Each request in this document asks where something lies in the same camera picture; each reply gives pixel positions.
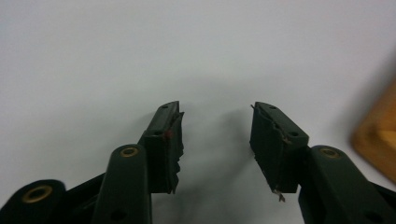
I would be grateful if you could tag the wooden box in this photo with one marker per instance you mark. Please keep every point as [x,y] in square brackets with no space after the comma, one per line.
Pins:
[378,137]

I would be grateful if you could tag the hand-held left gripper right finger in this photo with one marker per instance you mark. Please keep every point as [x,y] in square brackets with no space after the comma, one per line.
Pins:
[277,155]

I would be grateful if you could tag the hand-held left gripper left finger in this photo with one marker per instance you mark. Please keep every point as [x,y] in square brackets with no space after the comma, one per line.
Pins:
[162,149]

